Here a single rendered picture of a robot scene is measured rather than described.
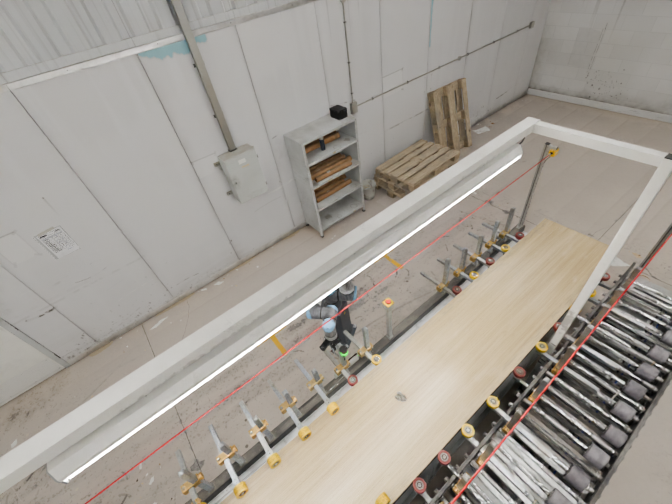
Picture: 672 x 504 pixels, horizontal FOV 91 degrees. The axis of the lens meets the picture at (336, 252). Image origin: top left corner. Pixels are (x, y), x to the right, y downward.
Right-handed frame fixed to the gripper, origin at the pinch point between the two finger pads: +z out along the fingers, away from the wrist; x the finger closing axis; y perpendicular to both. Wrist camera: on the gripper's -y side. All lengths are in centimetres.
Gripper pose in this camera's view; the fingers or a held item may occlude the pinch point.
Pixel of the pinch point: (333, 350)
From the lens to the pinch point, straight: 272.1
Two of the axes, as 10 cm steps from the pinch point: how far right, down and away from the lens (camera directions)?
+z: 1.4, 7.0, 7.0
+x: -6.2, -4.9, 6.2
